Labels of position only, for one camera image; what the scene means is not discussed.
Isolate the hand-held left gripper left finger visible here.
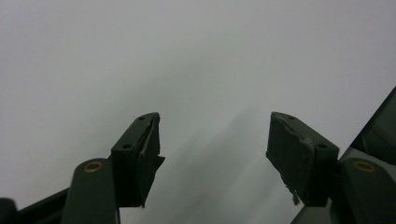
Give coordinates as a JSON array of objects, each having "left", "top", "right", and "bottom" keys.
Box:
[{"left": 110, "top": 112, "right": 166, "bottom": 208}]

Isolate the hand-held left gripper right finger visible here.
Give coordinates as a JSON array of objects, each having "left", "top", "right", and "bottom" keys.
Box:
[{"left": 265, "top": 111, "right": 340, "bottom": 208}]

